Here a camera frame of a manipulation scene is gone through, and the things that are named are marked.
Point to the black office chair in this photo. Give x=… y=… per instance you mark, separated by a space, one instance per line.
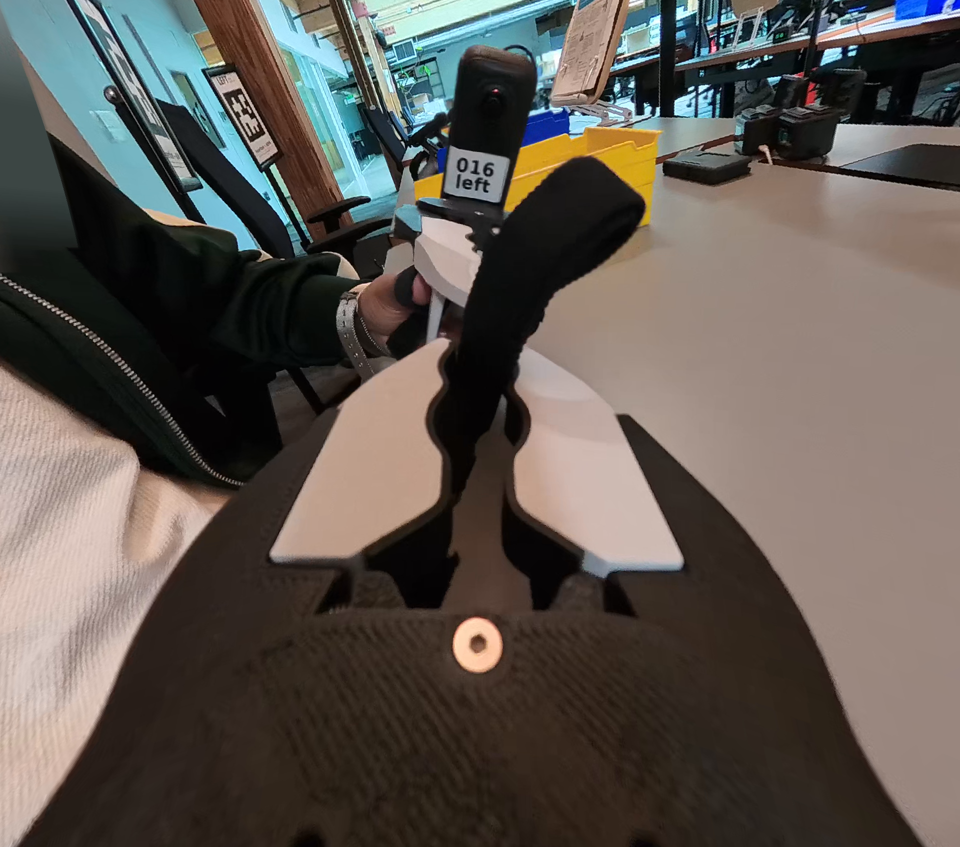
x=225 y=187

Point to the long background workbench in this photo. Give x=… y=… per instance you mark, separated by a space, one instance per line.
x=862 y=33

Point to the silver watch band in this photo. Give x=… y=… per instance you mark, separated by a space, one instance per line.
x=349 y=329

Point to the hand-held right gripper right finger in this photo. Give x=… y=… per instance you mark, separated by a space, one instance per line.
x=592 y=487

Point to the flat black case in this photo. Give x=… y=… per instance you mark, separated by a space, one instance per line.
x=705 y=168

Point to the black pole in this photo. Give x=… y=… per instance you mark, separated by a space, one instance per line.
x=667 y=37

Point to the framed marker sign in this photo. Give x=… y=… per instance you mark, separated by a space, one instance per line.
x=112 y=52
x=244 y=112

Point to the person's left hand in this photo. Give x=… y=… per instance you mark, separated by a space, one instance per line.
x=382 y=318

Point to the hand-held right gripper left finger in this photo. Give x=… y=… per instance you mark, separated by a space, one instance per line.
x=367 y=472

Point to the black battery charger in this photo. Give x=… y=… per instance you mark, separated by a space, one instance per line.
x=756 y=133
x=814 y=131

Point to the grey desk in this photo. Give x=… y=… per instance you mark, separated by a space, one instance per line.
x=787 y=337

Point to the yellow plastic bin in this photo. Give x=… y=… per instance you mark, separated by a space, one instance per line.
x=607 y=157

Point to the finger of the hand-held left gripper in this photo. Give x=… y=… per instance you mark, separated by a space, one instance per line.
x=450 y=266

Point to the wooden pillar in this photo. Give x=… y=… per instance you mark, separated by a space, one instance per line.
x=247 y=37

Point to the person's left forearm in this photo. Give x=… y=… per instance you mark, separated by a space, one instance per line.
x=262 y=307

